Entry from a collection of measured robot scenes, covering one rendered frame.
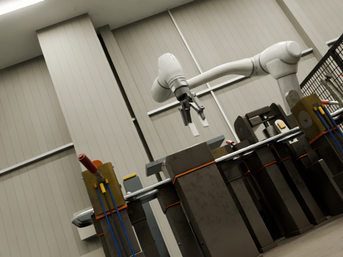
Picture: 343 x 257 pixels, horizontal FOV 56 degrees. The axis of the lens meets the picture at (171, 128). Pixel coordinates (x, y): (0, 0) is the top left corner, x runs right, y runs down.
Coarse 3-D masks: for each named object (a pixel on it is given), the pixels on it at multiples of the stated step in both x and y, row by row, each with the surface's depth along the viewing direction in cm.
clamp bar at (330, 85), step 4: (328, 76) 143; (320, 80) 147; (324, 80) 145; (328, 80) 146; (324, 84) 145; (328, 84) 144; (332, 84) 145; (328, 88) 144; (332, 88) 143; (336, 88) 143; (332, 92) 142; (336, 92) 143; (340, 92) 142; (336, 96) 141; (340, 96) 141; (340, 100) 140
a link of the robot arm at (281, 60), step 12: (276, 48) 164; (288, 48) 160; (300, 48) 162; (264, 60) 171; (276, 60) 164; (288, 60) 161; (276, 72) 167; (288, 72) 164; (288, 84) 165; (300, 96) 165; (288, 108) 167
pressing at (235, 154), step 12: (336, 120) 128; (288, 132) 106; (300, 132) 118; (264, 144) 112; (228, 156) 101; (240, 156) 113; (168, 180) 96; (144, 192) 102; (156, 192) 109; (84, 216) 97
